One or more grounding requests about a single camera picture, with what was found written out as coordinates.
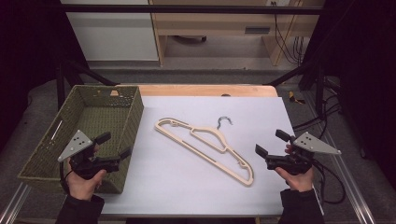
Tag light wooden desk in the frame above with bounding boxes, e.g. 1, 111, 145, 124
148, 0, 327, 67

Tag white cabinet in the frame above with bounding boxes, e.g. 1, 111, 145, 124
60, 0, 160, 63

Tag right hand-held gripper cable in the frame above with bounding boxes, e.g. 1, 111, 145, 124
311, 159, 347, 205

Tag green woven basket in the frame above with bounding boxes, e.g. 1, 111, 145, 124
17, 84, 145, 194

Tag black horizontal metal bar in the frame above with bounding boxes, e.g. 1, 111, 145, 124
60, 4, 325, 16

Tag person's right hand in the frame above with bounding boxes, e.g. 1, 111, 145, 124
275, 166, 315, 193

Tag black cables under desk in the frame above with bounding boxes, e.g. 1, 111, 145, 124
270, 1, 308, 67

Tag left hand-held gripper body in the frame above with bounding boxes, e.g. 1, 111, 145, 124
57, 129, 121, 181

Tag yellow and black tool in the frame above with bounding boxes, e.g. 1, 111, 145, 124
288, 91, 306, 105

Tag beige wooden clothes hanger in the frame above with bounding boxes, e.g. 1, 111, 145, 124
153, 115, 255, 188

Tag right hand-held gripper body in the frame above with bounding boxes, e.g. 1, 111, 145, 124
264, 131, 342, 176

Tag black metal stand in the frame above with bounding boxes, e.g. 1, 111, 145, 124
55, 60, 120, 110
263, 60, 327, 119

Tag hand-held gripper cable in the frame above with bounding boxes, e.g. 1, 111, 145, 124
59, 161, 75, 194
311, 159, 347, 205

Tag person's left hand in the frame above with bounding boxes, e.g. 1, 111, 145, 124
64, 160, 107, 202

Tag white paper sheet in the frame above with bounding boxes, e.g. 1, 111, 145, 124
100, 95, 325, 217

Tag aluminium rail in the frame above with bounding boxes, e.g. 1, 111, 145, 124
0, 181, 33, 224
302, 90, 378, 224

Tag black floor cables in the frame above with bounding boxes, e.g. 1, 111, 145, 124
291, 92, 343, 133

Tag left hand-held gripper cable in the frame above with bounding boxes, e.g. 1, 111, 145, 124
59, 161, 75, 194

